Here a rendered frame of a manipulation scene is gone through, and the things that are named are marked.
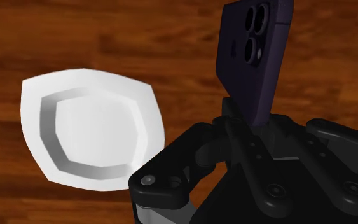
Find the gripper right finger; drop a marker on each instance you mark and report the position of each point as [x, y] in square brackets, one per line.
[336, 161]

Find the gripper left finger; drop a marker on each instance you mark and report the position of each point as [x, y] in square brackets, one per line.
[166, 173]

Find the dark purple smartphone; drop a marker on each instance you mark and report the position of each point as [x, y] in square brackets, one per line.
[252, 59]

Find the white square plate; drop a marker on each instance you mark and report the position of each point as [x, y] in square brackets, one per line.
[98, 130]

